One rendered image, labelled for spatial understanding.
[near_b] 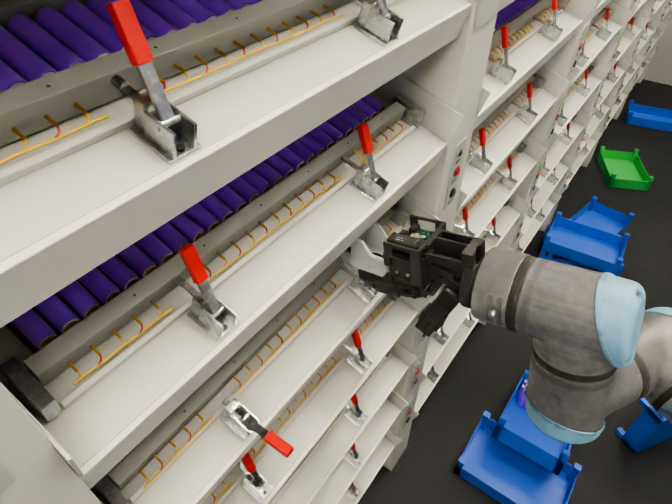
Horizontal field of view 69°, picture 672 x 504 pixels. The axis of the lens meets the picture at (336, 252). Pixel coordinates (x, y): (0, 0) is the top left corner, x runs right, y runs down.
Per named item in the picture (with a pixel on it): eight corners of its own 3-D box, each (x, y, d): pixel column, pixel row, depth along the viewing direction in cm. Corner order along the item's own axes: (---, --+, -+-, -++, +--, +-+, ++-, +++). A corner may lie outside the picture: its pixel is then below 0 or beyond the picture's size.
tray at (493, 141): (548, 112, 130) (581, 66, 120) (445, 228, 94) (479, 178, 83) (485, 71, 135) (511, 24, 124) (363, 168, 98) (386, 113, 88)
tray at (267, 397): (421, 254, 89) (443, 222, 81) (149, 562, 52) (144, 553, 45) (337, 190, 93) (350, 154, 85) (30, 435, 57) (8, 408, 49)
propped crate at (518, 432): (517, 386, 169) (525, 369, 166) (576, 418, 161) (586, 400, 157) (490, 436, 146) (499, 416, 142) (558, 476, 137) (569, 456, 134)
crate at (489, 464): (573, 477, 146) (582, 465, 141) (551, 537, 134) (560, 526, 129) (480, 422, 160) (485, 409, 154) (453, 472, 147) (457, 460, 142)
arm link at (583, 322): (622, 394, 49) (643, 316, 44) (500, 350, 56) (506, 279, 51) (640, 340, 55) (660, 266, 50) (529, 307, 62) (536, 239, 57)
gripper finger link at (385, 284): (369, 255, 69) (425, 269, 64) (371, 264, 70) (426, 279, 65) (351, 274, 66) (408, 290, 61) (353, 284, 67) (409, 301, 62)
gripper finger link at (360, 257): (336, 224, 69) (393, 237, 64) (342, 258, 72) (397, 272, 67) (323, 236, 67) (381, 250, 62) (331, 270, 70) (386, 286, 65)
